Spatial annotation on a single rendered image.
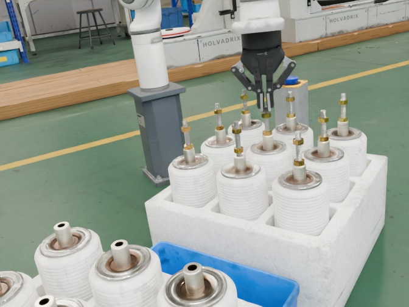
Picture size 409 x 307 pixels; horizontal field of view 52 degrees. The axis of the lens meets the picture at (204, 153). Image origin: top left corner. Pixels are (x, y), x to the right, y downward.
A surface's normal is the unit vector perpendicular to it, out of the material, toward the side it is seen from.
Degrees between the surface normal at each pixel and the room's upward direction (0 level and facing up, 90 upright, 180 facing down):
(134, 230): 0
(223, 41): 90
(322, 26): 90
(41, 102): 90
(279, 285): 88
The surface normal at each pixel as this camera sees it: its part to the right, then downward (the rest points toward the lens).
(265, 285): -0.56, 0.34
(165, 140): 0.44, 0.29
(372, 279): -0.12, -0.92
